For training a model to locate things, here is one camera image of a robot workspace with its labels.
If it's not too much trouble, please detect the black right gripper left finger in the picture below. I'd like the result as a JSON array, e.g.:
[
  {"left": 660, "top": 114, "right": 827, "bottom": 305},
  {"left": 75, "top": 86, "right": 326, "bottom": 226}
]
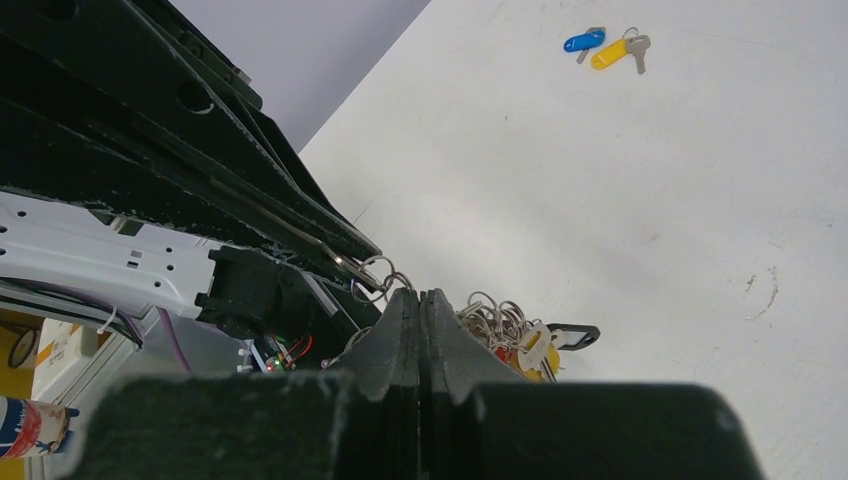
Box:
[{"left": 66, "top": 289, "right": 420, "bottom": 479}]

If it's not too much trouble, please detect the black tag key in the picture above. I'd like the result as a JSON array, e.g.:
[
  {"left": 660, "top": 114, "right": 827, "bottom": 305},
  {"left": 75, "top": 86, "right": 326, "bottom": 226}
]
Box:
[{"left": 547, "top": 323, "right": 601, "bottom": 351}]

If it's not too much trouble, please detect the yellow tag key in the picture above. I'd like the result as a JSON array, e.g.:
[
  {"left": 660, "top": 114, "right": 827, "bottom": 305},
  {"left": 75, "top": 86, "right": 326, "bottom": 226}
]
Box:
[{"left": 590, "top": 27, "right": 652, "bottom": 75}]

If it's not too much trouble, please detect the blue tag key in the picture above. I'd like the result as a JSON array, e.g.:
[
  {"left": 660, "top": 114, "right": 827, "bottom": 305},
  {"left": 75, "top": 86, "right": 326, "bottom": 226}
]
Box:
[{"left": 563, "top": 27, "right": 606, "bottom": 64}]

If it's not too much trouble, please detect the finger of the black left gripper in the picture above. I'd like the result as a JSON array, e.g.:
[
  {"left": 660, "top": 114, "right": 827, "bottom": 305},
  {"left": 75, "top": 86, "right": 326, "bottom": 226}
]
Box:
[{"left": 1, "top": 1, "right": 380, "bottom": 289}]

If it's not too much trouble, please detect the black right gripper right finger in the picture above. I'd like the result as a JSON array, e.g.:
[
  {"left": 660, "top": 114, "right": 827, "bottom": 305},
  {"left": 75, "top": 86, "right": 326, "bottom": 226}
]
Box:
[{"left": 419, "top": 289, "right": 763, "bottom": 479}]

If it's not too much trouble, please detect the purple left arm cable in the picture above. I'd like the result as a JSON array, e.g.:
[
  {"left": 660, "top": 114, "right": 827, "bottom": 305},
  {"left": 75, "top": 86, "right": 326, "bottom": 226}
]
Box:
[{"left": 0, "top": 278, "right": 193, "bottom": 376}]

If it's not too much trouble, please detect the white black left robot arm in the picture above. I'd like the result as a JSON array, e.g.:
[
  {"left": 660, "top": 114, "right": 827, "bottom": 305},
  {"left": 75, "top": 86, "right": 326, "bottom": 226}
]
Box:
[{"left": 1, "top": 1, "right": 382, "bottom": 338}]

